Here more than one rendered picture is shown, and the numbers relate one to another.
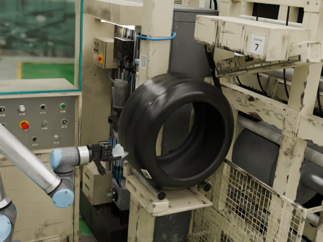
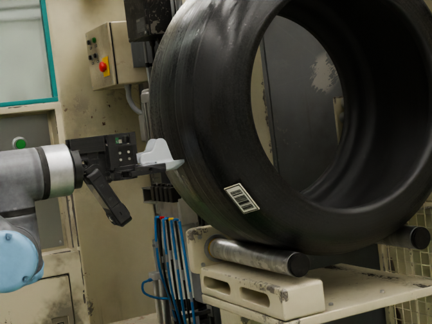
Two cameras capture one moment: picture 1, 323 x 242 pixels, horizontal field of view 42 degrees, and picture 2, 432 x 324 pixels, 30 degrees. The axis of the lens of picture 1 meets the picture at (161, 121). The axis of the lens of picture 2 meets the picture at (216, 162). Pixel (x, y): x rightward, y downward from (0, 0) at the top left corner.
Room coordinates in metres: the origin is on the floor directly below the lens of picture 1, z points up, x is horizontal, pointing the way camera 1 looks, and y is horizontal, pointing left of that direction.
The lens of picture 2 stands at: (0.46, 0.00, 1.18)
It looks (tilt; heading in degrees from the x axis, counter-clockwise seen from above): 3 degrees down; 4
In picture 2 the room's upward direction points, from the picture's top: 7 degrees counter-clockwise
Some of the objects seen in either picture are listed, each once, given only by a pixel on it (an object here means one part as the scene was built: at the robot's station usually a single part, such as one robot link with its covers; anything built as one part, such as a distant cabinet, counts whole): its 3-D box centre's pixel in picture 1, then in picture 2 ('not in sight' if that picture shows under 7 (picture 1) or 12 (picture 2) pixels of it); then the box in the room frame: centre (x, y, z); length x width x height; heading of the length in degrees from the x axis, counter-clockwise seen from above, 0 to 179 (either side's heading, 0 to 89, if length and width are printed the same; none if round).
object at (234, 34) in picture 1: (245, 36); not in sight; (2.16, -0.39, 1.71); 0.61 x 0.25 x 0.15; 29
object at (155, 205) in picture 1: (145, 192); (256, 287); (2.06, 0.05, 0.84); 0.36 x 0.09 x 0.06; 29
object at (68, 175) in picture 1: (63, 181); (12, 247); (1.76, 0.43, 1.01); 0.12 x 0.09 x 0.12; 14
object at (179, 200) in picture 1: (167, 194); (317, 292); (2.13, -0.07, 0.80); 0.37 x 0.36 x 0.02; 119
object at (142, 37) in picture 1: (155, 36); not in sight; (2.34, 0.07, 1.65); 0.19 x 0.19 x 0.06; 29
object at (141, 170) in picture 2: (112, 157); (141, 170); (1.87, 0.22, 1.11); 0.09 x 0.05 x 0.02; 119
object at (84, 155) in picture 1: (82, 155); (56, 170); (1.82, 0.36, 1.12); 0.10 x 0.05 x 0.09; 29
